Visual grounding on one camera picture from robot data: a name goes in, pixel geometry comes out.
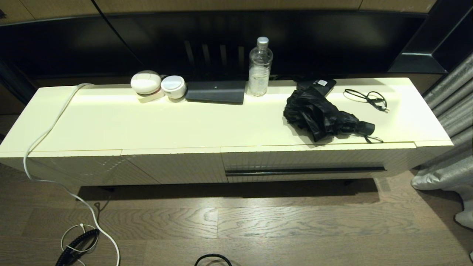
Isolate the white ribbed drawer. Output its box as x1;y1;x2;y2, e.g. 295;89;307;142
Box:
221;143;416;184

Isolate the black umbrella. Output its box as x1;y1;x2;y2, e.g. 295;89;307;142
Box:
283;87;384;144

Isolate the white low cabinet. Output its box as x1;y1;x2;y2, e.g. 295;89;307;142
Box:
0;77;455;187

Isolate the dark grey flat box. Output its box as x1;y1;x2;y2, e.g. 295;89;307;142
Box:
185;80;247;105

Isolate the white ribbed cabinet door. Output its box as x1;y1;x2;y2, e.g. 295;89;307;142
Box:
122;148;228;184
29;150;160;186

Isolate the clear plastic water bottle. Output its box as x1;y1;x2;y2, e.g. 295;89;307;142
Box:
248;37;273;97

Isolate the small white round device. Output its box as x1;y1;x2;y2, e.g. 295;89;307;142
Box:
161;75;187;99

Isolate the black box with white label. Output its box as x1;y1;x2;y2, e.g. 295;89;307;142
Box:
297;78;337;97

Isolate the large white round device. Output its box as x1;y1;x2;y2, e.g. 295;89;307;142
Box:
130;70;162;95

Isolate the black television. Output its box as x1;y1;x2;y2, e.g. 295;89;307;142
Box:
0;10;425;87

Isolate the grey curtain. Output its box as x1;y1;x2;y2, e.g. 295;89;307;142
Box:
411;55;473;229

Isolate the black floor cable with plug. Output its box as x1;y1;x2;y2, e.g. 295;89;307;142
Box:
194;253;232;266

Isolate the thin black USB cable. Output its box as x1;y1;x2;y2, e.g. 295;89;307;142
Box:
343;89;389;113

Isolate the thin white cable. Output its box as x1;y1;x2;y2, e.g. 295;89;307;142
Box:
60;223;99;266

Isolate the black coiled cable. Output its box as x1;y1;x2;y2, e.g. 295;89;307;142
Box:
55;229;100;266

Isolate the white power cable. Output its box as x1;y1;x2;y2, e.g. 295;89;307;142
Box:
23;83;121;266

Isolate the black wall shelf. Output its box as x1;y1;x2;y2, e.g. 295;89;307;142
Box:
387;0;473;74

